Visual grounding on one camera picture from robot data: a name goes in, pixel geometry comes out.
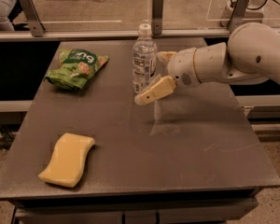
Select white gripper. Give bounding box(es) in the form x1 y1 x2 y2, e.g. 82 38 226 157
134 48 200 105

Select clear plastic tea bottle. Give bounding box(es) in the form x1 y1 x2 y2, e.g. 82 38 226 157
133 23 157 93

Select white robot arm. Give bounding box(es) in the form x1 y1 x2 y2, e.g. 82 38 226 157
134 22 280 105

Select green snack bag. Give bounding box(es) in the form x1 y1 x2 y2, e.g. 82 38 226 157
45 49 108 91

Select yellow sponge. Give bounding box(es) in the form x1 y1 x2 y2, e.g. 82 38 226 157
38 133 95 188

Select seated person in background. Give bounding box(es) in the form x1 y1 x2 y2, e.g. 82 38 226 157
0 0 26 33

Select middle metal bracket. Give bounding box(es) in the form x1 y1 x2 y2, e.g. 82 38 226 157
151 0 163 35

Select metal bracket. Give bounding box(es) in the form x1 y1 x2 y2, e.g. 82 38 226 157
19 0 45 37
151 0 163 35
227 0 250 33

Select glass barrier rail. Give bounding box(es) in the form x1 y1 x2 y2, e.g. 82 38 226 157
0 28 231 42

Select right metal bracket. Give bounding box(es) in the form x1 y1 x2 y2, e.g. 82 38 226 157
227 0 250 33

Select white device with cable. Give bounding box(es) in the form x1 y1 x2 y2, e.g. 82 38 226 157
219 0 280 27

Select left metal bracket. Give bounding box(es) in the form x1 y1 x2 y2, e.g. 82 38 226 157
19 0 45 37

